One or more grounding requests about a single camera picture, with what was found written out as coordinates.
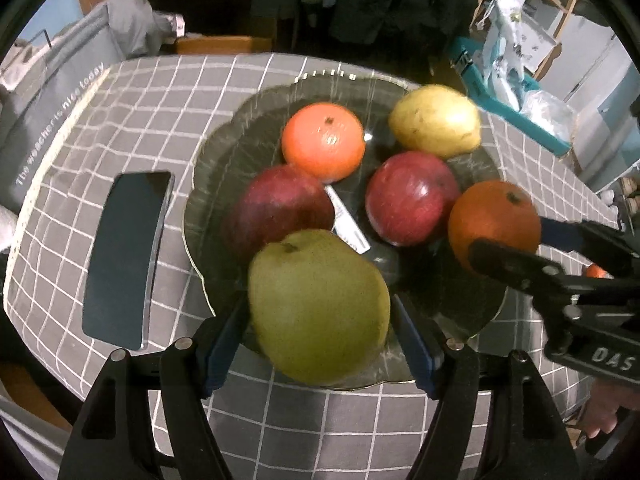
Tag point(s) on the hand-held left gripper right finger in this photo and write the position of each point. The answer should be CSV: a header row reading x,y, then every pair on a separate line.
x,y
412,345

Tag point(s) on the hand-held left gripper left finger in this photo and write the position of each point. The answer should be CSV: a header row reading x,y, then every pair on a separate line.
x,y
225,345

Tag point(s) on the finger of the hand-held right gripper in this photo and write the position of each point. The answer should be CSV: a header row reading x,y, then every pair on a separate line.
x,y
570,232
505,260

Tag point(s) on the green pear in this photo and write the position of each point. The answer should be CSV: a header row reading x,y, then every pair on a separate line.
x,y
317,305

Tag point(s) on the red apple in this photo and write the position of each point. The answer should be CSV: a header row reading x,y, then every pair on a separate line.
x,y
277,215
412,197

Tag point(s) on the yellow pear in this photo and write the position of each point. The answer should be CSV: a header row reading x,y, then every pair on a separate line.
x,y
435,120

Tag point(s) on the dark glass plate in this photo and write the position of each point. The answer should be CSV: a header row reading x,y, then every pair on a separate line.
x,y
370,105

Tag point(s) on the person's right hand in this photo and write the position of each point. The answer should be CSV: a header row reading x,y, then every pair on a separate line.
x,y
607,405

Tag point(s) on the small orange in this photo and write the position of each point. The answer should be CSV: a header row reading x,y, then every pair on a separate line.
x,y
595,271

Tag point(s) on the black smartphone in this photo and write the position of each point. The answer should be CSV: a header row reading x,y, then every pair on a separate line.
x,y
125,260

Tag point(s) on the white paper label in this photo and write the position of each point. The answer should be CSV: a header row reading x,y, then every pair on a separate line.
x,y
350,227

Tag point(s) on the teal cardboard box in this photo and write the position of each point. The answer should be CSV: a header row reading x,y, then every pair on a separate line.
x,y
500,105

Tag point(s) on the white cabinet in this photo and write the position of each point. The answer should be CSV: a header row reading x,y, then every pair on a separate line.
x,y
595,75

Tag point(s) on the grey checked tablecloth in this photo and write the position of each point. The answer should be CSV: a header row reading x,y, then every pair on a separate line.
x,y
150,110

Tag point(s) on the dark hanging jackets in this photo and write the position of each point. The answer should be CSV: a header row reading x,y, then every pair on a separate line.
x,y
390,0

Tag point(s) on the wooden drawer box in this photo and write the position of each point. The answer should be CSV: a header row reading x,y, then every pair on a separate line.
x,y
225,44

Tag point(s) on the grey bag with text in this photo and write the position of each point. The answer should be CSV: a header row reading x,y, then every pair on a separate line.
x,y
55,90

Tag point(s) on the grey crumpled cloth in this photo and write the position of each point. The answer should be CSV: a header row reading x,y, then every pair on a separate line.
x,y
135,20

